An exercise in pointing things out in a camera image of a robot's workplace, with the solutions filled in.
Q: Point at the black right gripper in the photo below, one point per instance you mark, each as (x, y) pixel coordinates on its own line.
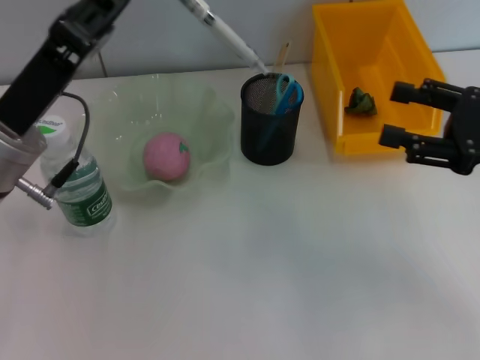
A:
(468, 131)

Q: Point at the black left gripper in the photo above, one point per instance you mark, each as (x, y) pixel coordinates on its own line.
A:
(45, 75)

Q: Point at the green plastic wrapper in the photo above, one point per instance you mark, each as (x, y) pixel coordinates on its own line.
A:
(360, 103)

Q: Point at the blue capped scissors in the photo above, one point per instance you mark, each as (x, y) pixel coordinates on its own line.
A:
(287, 93)

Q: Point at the clear plastic ruler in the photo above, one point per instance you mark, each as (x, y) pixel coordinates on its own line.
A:
(283, 56)

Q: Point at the grey ballpoint pen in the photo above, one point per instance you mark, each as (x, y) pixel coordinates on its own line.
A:
(228, 35)

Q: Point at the pink toy peach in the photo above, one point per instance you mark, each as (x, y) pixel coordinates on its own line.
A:
(167, 157)

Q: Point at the clear green-label water bottle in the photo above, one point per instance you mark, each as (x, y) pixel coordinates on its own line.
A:
(86, 202)

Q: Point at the black mesh pen holder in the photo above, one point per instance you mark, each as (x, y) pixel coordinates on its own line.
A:
(270, 150)

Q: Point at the green translucent glass fruit plate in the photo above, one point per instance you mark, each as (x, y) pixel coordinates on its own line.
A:
(210, 123)

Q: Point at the yellow plastic bin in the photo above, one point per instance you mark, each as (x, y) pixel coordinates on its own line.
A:
(378, 56)

